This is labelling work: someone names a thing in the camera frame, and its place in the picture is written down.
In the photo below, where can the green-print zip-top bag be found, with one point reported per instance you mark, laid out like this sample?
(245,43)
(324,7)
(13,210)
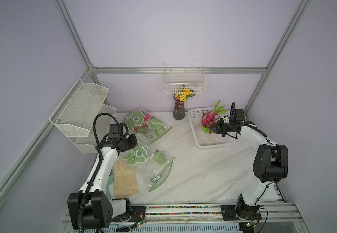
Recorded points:
(136,117)
(151,164)

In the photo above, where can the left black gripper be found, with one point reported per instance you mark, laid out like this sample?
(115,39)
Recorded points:
(133,142)

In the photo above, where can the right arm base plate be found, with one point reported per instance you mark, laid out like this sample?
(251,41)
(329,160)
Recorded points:
(233,212)

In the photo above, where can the aluminium frame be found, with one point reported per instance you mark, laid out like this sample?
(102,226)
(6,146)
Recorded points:
(11,180)

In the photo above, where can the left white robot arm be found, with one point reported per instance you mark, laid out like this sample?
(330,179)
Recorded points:
(90,207)

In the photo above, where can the pink dragon fruit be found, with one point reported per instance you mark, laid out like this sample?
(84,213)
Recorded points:
(208,128)
(210,118)

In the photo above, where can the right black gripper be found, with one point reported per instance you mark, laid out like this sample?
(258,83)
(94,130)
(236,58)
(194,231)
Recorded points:
(217,129)

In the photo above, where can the white wire wall basket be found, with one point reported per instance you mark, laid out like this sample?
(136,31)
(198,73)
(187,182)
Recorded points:
(188,75)

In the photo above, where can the white two-tier mesh shelf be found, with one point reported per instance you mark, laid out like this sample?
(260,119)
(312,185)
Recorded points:
(75,114)

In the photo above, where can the yellow flower bouquet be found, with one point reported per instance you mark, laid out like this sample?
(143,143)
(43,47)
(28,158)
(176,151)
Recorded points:
(182,95)

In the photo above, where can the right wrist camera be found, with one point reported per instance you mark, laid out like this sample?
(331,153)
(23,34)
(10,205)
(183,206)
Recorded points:
(226,119)

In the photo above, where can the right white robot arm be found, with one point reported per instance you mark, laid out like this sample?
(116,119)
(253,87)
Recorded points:
(270,165)

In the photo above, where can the dark purple glass vase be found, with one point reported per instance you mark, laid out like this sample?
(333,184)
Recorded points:
(179,109)

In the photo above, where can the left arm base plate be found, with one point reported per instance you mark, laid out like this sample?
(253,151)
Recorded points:
(132,215)

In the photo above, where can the white plastic basket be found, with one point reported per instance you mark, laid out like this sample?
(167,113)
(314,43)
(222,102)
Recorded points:
(202,139)

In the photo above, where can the green scrub brush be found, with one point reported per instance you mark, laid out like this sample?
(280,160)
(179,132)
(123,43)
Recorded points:
(109,183)

